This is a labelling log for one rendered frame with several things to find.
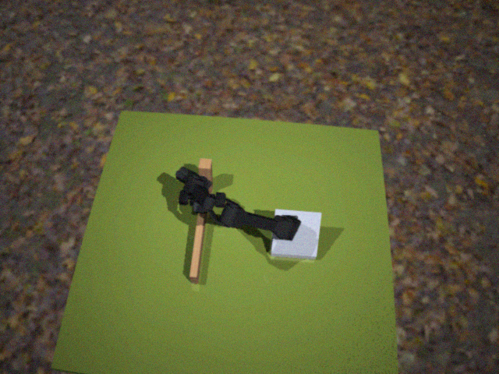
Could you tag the light brown wooden board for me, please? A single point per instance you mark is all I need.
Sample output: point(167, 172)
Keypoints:
point(198, 248)

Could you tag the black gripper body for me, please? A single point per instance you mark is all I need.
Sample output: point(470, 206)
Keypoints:
point(183, 199)

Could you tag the dark brown wooden post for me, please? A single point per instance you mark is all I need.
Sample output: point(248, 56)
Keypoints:
point(205, 169)

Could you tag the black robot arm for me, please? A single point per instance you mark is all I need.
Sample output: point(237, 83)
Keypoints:
point(233, 215)

